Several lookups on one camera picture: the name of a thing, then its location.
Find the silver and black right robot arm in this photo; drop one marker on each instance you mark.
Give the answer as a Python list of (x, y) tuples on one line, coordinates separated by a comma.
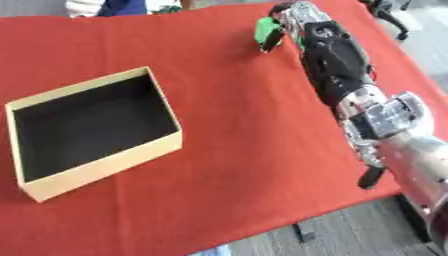
[(338, 60)]

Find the tan cardboard box black inside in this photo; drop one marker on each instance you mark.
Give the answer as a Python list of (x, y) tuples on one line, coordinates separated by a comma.
[(87, 133)]

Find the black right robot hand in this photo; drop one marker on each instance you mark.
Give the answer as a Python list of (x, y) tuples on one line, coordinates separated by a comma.
[(273, 41)]

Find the black table leg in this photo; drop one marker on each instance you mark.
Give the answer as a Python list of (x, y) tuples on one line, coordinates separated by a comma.
[(415, 218)]

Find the green toy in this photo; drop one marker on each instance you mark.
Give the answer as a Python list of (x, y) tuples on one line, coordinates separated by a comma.
[(265, 28)]

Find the person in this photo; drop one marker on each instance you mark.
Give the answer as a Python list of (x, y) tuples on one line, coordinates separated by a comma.
[(119, 6)]

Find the black chair base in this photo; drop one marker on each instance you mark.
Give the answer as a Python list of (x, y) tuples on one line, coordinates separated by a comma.
[(387, 14)]

